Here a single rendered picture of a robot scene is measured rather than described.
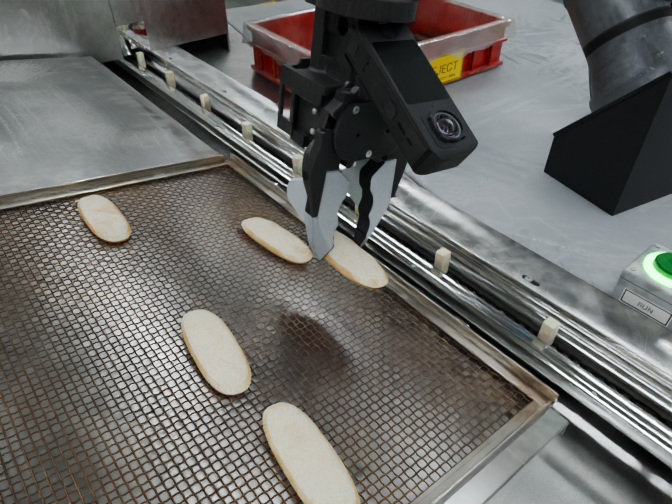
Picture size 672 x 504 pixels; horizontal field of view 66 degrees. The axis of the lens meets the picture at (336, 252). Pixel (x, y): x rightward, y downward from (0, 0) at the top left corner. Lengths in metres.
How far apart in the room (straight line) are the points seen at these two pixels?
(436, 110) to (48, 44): 0.94
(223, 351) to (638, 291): 0.42
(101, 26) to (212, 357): 0.90
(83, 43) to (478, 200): 0.82
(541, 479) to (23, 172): 0.64
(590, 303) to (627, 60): 0.36
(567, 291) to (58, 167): 0.61
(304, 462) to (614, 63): 0.67
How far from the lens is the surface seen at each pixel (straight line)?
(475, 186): 0.82
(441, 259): 0.60
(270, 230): 0.56
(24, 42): 1.18
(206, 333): 0.43
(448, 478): 0.38
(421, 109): 0.36
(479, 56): 1.21
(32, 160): 0.75
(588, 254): 0.74
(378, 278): 0.44
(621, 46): 0.84
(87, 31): 1.20
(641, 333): 0.59
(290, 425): 0.37
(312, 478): 0.35
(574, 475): 0.52
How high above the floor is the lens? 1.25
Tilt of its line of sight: 40 degrees down
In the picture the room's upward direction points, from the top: straight up
